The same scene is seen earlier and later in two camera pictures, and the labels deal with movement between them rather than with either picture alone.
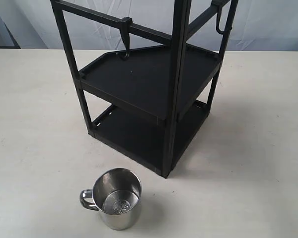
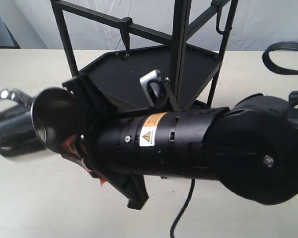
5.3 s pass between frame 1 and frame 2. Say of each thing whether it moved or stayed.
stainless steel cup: moved
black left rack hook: stayed
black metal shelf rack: stayed
